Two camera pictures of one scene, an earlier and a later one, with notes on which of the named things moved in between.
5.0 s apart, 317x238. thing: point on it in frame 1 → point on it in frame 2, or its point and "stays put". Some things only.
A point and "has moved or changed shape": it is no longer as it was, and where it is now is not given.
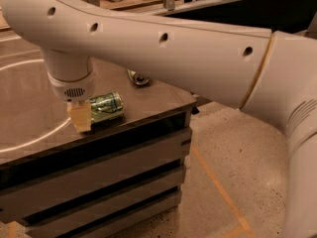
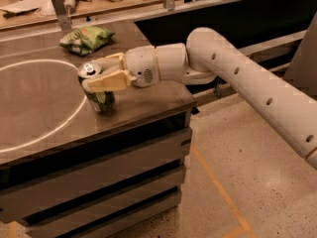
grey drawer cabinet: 101,186 stays put
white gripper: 73,90 → 141,64
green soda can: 106,106 has moved or changed shape
